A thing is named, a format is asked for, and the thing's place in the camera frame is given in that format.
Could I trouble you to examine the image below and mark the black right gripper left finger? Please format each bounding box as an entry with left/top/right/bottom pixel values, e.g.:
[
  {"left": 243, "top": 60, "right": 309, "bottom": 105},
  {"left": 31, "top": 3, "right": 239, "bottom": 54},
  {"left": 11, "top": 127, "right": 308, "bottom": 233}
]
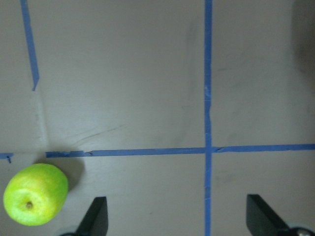
[{"left": 75, "top": 197, "right": 109, "bottom": 236}]

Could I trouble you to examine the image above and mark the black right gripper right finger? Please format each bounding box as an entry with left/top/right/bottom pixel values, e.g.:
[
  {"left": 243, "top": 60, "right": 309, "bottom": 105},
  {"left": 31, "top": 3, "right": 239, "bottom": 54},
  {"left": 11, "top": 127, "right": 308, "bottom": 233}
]
[{"left": 246, "top": 194, "right": 297, "bottom": 236}]

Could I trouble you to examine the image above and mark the green apple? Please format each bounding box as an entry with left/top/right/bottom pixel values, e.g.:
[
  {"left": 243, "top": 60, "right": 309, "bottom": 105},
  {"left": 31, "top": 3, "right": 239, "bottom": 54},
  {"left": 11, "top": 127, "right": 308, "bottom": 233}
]
[{"left": 3, "top": 163, "right": 68, "bottom": 226}]

